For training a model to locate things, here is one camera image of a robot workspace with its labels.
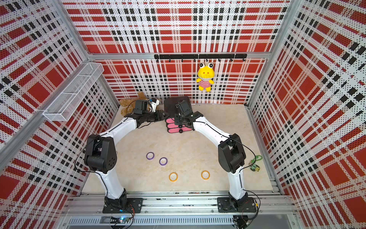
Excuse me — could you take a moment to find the orange tape roll left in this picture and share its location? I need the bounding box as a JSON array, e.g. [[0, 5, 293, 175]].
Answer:
[[169, 172, 178, 182]]

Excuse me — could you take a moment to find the aluminium mounting rail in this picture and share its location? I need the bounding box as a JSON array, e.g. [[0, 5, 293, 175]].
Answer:
[[61, 191, 298, 218]]

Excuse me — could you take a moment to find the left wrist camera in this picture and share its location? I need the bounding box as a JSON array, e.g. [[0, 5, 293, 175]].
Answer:
[[133, 98, 160, 115]]

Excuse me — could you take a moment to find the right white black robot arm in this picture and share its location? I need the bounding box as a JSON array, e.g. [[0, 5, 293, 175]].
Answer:
[[174, 112, 248, 202]]

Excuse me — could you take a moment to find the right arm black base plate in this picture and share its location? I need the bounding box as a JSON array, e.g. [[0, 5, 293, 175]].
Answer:
[[217, 194, 257, 213]]

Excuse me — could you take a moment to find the purple tape roll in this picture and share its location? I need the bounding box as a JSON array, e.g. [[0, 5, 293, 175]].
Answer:
[[159, 157, 168, 166], [146, 152, 155, 160]]

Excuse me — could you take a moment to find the orange tape roll right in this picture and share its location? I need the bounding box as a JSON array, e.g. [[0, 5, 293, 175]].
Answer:
[[201, 170, 210, 180]]

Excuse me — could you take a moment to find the green ring toy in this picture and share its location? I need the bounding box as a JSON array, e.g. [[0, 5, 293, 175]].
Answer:
[[251, 155, 263, 164]]

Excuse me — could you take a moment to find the brown teddy bear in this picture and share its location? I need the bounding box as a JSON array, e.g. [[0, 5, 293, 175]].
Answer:
[[119, 91, 147, 116]]

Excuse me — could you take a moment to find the white wire mesh basket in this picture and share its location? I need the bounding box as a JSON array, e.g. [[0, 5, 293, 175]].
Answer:
[[43, 63, 104, 122]]

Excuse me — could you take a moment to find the black drawer cabinet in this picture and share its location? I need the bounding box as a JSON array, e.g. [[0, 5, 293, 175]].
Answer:
[[164, 96, 194, 134]]

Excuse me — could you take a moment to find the black hook rail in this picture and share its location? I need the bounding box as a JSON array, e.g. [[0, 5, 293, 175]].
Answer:
[[154, 53, 248, 61]]

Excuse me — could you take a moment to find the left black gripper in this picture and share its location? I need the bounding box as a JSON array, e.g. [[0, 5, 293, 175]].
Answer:
[[143, 110, 170, 122]]

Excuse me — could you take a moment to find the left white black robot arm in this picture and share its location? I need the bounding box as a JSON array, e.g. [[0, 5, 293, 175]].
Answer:
[[84, 110, 169, 200]]

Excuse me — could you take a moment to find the black connector box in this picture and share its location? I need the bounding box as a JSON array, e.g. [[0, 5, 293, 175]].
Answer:
[[233, 216, 250, 229]]

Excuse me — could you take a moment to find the green circuit board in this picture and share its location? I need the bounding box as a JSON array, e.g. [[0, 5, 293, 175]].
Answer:
[[110, 217, 131, 225]]

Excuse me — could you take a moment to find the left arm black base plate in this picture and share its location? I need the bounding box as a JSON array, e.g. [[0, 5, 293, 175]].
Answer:
[[103, 194, 143, 214]]

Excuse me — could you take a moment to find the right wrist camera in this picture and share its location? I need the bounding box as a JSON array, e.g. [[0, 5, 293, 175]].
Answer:
[[175, 100, 193, 117]]

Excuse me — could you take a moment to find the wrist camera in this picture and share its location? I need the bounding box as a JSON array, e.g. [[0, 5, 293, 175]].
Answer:
[[175, 100, 193, 117], [133, 98, 160, 115]]

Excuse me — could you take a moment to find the orange tape roll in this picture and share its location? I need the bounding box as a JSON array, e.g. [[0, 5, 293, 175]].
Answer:
[[169, 172, 178, 182], [201, 170, 210, 180]]

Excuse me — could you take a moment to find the yellow frog plush toy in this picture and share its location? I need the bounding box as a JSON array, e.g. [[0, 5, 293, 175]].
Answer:
[[196, 63, 214, 92]]

